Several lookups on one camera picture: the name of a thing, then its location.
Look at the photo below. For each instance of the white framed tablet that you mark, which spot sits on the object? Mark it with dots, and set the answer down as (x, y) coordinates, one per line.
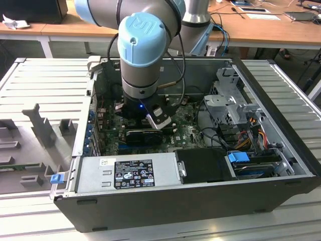
(253, 9)

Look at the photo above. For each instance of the crumpled white paper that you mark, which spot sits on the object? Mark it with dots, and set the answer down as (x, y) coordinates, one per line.
(15, 23)

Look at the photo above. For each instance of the small brown board component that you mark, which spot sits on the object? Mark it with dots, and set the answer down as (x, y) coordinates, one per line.
(185, 101)

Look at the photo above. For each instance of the large black box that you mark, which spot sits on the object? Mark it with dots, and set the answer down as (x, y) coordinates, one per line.
(32, 11)

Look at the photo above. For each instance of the black graphics card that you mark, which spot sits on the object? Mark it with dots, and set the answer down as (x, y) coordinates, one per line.
(143, 138)

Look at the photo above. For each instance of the grey parts rack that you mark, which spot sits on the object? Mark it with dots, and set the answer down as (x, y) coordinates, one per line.
(42, 128)

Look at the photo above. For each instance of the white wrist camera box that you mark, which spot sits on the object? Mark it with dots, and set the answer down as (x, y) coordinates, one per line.
(161, 118)

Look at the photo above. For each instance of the black plastic air shroud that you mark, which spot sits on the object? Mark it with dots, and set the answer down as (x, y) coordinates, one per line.
(203, 165)

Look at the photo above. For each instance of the grey notebook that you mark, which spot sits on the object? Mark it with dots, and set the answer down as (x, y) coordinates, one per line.
(301, 16)

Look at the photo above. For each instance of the black open PC case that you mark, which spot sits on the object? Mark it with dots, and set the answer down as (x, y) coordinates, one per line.
(175, 211)

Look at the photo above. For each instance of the silver metal drive cage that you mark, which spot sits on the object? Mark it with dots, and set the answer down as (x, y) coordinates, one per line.
(220, 103)

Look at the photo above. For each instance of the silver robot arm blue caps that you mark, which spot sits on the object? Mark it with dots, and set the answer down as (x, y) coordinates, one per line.
(140, 50)

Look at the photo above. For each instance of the blue booklet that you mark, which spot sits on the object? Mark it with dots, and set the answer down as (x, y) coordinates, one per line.
(240, 2)

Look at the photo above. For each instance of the black RAM slots bank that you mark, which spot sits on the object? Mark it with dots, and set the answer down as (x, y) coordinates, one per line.
(173, 128)

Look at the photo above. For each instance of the white paper sheet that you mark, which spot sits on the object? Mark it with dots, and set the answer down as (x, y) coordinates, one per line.
(263, 17)

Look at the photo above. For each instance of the blue case latch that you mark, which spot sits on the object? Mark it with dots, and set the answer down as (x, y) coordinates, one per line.
(56, 179)

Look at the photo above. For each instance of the blue slot retainer strip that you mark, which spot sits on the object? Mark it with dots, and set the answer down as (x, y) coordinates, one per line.
(88, 137)

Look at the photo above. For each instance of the hard disk in blue carrier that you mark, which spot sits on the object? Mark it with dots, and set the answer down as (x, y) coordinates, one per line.
(237, 157)

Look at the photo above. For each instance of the small silver shroud bracket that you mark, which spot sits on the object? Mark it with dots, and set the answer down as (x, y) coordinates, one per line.
(181, 169)

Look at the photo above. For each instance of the small white device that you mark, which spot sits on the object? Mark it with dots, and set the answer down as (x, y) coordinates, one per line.
(212, 51)

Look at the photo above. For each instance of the green motherboard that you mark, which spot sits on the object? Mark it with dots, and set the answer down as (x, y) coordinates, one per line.
(185, 125)

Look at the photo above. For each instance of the wooden desk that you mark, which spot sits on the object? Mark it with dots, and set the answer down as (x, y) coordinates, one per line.
(250, 30)
(20, 31)

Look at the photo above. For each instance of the green RAM stick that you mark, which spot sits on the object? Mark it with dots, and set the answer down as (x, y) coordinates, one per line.
(20, 166)

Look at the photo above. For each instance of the silver power supply unit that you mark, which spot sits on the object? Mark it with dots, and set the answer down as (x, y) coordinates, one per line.
(90, 175)

